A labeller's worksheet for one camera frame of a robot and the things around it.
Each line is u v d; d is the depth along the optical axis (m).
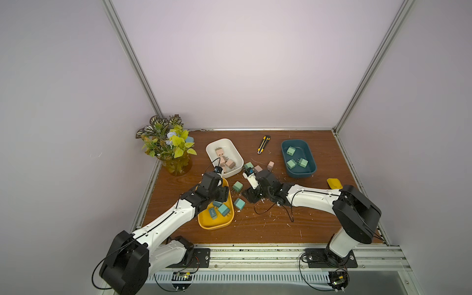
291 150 1.07
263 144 1.13
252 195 0.77
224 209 0.84
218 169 0.76
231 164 1.01
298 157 1.04
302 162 1.01
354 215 0.44
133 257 0.39
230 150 1.07
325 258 0.65
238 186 0.93
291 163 1.01
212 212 0.81
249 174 0.78
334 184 0.95
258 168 1.00
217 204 0.87
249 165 1.00
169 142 0.81
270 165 1.00
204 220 0.84
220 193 0.75
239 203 0.87
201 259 0.73
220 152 1.07
